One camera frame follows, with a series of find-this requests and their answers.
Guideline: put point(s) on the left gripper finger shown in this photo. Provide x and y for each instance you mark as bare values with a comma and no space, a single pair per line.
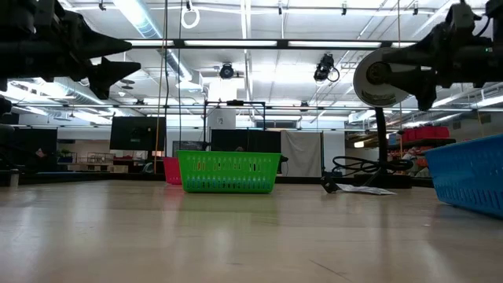
110,74
106,41

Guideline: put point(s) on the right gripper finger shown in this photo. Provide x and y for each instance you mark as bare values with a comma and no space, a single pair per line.
412,55
416,86

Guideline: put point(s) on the black desk lamp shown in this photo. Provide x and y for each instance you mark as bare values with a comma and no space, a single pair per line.
373,82

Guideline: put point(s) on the red bin shelf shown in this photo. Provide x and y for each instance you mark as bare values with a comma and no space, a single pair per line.
426,133

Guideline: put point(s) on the black partition panel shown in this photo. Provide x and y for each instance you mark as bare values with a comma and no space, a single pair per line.
245,140
31,149

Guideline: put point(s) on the blue plastic basket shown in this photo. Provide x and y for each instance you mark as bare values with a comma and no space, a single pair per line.
471,177

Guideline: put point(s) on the red plastic basket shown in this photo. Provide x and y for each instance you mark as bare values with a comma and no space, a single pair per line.
172,171

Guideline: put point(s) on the grey hanging cloth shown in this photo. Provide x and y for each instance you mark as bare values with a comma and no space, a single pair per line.
301,153

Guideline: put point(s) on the green plastic basket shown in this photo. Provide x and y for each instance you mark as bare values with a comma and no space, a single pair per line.
230,173

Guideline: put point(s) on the silver ventilation duct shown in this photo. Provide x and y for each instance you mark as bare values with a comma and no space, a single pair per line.
137,19

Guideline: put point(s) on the black wall monitor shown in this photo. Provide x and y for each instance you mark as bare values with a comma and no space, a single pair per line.
137,133

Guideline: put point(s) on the black ceiling camera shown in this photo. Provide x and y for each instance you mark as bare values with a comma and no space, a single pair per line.
324,67
226,71

